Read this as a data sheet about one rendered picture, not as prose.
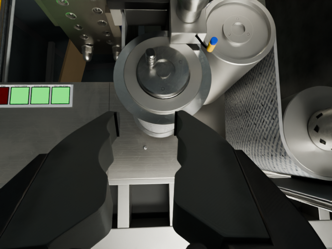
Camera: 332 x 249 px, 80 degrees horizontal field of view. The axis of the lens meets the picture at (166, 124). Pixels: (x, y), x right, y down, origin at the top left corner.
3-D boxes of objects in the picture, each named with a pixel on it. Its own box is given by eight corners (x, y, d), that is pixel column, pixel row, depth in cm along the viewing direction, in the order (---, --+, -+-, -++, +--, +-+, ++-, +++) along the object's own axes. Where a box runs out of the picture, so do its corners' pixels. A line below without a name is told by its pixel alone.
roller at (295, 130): (363, 85, 32) (378, 175, 30) (272, 114, 57) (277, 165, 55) (278, 85, 31) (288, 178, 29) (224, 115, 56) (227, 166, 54)
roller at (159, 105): (200, 36, 30) (204, 111, 28) (180, 89, 56) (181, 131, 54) (123, 36, 29) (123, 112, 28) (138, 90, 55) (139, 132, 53)
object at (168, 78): (172, 106, 27) (126, 77, 28) (171, 109, 29) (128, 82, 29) (199, 62, 28) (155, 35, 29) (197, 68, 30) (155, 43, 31)
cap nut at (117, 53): (122, 45, 62) (122, 59, 62) (124, 51, 66) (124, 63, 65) (110, 45, 62) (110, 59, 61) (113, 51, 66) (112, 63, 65)
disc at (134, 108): (208, 30, 31) (214, 123, 29) (208, 31, 32) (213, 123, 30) (113, 29, 31) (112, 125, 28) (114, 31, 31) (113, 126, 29)
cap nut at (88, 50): (91, 45, 62) (91, 59, 61) (95, 51, 65) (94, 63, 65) (79, 45, 62) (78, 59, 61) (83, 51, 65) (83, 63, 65)
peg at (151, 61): (142, 50, 25) (151, 45, 25) (144, 61, 28) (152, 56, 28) (148, 59, 25) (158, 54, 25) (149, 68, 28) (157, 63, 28)
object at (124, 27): (125, -55, 33) (124, 49, 31) (138, 30, 57) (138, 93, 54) (122, -55, 33) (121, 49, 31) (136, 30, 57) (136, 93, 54)
